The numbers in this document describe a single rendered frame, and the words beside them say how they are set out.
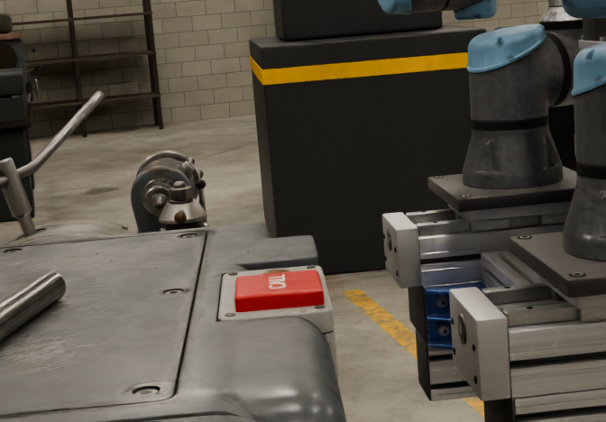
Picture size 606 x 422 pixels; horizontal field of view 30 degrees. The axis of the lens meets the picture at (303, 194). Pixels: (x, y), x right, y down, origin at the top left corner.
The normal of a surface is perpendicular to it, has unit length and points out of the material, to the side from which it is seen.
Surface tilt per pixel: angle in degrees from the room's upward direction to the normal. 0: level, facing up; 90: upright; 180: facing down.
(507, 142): 72
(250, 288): 0
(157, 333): 0
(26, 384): 0
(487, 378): 90
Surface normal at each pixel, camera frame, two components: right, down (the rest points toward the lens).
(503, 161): -0.33, -0.12
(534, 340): 0.09, 0.16
